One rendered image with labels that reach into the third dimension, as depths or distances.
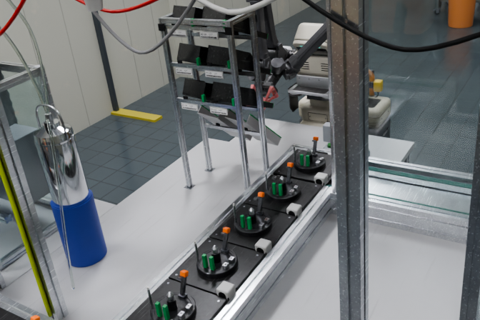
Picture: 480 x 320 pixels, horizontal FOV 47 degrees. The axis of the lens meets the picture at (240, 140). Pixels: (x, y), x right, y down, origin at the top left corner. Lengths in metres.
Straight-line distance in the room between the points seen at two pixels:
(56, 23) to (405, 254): 4.12
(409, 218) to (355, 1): 1.41
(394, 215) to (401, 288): 0.35
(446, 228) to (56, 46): 4.13
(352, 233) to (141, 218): 1.49
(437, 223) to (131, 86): 4.53
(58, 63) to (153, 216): 3.25
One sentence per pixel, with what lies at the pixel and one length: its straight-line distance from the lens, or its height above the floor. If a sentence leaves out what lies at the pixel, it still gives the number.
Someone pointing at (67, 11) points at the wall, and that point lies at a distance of 5.52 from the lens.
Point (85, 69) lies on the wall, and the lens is 5.68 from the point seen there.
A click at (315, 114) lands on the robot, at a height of 0.86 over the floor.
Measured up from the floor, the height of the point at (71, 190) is 1.19.
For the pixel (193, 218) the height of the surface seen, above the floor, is 0.86.
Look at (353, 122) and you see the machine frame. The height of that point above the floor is 1.75.
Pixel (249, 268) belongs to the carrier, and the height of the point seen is 0.97.
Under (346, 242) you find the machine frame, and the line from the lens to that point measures 1.08.
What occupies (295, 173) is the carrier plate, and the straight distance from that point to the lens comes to 2.37.
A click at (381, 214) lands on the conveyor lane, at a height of 0.91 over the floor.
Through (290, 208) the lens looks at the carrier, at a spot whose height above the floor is 0.99.
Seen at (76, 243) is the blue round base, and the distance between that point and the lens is 2.17.
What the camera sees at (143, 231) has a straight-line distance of 2.34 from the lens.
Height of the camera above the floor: 2.15
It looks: 26 degrees down
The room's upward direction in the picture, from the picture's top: 7 degrees counter-clockwise
